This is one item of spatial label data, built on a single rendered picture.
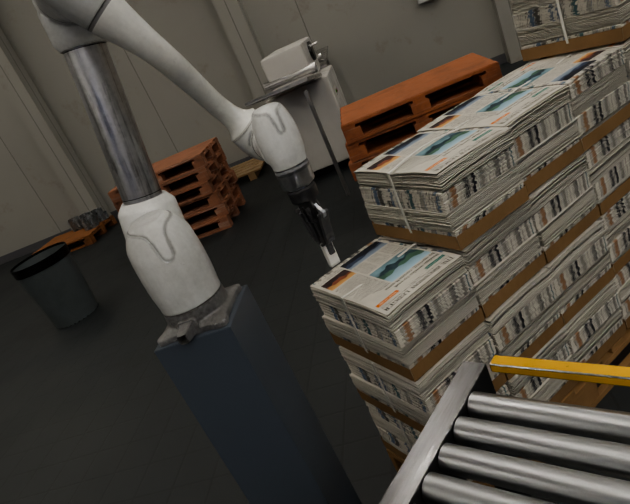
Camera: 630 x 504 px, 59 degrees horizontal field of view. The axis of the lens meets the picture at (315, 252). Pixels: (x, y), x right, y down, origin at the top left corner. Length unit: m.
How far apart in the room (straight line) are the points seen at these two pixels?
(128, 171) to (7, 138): 8.15
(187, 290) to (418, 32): 6.80
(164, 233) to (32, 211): 8.58
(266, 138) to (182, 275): 0.37
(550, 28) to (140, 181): 1.47
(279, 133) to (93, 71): 0.45
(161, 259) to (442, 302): 0.72
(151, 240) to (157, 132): 7.27
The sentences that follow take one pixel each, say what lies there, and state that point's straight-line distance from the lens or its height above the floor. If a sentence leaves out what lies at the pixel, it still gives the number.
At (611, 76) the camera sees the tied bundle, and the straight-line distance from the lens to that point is 2.03.
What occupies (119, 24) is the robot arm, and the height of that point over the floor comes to 1.65.
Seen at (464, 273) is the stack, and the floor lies 0.77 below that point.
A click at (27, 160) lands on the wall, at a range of 9.51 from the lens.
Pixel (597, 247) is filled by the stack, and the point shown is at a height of 0.53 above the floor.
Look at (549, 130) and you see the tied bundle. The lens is 1.79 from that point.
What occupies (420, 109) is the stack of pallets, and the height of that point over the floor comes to 0.71.
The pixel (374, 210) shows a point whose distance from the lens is 1.73.
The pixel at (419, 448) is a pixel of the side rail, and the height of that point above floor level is 0.80.
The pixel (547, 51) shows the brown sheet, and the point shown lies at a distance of 2.23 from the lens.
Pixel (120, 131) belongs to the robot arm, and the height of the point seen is 1.46.
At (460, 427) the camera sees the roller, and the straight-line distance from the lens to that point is 1.06.
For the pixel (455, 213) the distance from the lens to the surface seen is 1.49.
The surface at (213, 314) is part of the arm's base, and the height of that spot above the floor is 1.02.
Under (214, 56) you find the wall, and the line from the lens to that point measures 8.06.
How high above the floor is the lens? 1.52
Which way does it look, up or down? 21 degrees down
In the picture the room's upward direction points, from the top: 25 degrees counter-clockwise
